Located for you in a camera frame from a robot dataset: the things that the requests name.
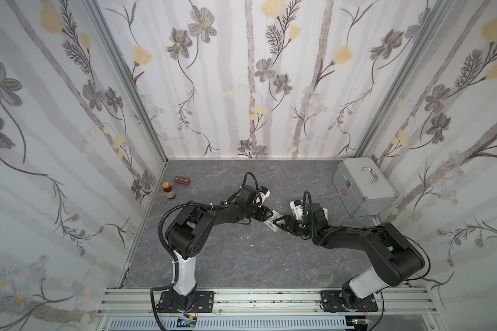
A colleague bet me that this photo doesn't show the white bow gift box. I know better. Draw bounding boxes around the white bow gift box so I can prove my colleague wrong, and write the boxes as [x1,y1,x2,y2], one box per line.
[265,210,285,233]

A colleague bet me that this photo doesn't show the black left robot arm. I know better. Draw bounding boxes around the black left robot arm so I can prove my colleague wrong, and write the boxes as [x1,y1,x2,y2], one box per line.
[157,172,272,306]

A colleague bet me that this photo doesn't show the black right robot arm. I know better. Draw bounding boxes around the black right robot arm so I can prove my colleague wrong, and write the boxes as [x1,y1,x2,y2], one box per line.
[273,191,426,305]

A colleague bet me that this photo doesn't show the silver aluminium first aid case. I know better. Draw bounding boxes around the silver aluminium first aid case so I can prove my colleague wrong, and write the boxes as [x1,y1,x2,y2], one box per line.
[332,157,398,217]

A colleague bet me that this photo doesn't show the small brown block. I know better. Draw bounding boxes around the small brown block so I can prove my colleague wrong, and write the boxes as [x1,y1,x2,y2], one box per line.
[173,176,191,186]

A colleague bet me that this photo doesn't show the brown bottle orange cap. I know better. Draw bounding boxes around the brown bottle orange cap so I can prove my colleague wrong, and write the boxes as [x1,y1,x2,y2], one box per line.
[162,182,176,199]

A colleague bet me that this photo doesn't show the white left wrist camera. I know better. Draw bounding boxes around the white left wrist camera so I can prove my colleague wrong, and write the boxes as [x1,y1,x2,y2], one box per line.
[255,186,270,205]

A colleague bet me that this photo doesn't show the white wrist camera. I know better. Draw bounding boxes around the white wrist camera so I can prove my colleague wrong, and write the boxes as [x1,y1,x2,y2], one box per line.
[289,199,305,221]
[255,186,270,205]

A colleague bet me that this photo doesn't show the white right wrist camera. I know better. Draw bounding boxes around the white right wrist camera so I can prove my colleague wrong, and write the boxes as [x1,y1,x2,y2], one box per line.
[289,199,305,221]

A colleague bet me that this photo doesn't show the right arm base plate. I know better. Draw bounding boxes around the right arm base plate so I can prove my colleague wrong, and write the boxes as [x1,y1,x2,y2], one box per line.
[320,290,379,313]

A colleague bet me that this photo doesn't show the white slotted cable duct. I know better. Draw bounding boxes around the white slotted cable duct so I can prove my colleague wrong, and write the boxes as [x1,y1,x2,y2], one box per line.
[107,316,355,331]

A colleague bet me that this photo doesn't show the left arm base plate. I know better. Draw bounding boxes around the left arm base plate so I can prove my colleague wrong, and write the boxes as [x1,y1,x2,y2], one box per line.
[155,290,215,314]

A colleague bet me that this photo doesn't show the aluminium mounting rail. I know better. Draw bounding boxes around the aluminium mounting rail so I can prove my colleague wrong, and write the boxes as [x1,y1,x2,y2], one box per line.
[96,287,438,318]

